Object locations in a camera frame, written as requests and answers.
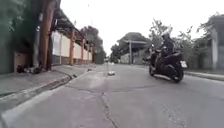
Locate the tree with round crown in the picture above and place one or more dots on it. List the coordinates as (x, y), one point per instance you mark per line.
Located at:
(133, 40)

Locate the grey sidewalk strip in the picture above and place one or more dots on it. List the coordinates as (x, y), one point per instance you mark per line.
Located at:
(206, 75)

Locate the grey concrete sidewalk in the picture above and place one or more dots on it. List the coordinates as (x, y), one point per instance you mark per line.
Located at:
(30, 80)

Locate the pale gate frame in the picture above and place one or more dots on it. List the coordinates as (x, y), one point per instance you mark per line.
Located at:
(130, 50)

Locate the trees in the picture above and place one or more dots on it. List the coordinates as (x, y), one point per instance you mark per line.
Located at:
(95, 45)

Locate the dark debris heap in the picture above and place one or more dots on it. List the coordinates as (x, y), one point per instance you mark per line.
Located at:
(28, 69)

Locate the concrete kerb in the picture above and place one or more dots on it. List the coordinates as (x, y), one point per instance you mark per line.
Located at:
(36, 89)

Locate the brown wooden pole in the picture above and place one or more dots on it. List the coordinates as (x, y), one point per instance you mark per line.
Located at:
(46, 33)

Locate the person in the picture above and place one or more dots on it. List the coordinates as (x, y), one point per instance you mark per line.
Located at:
(166, 46)

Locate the grey asphalt road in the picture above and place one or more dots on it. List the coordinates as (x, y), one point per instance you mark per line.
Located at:
(140, 100)

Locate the wall with orange pillars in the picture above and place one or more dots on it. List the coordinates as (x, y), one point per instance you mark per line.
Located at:
(71, 50)

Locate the small pale object on road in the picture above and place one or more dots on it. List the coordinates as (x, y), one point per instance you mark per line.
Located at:
(111, 73)

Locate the building with grey wall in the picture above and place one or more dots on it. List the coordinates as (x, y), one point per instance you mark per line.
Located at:
(215, 46)

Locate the grey pole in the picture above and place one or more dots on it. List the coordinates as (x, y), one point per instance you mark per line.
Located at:
(36, 46)

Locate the green wall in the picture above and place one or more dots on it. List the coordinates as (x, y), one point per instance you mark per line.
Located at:
(6, 36)

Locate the black motor scooter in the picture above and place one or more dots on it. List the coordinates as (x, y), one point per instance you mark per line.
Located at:
(168, 65)

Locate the bushes behind wall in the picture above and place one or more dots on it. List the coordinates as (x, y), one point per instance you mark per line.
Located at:
(186, 46)

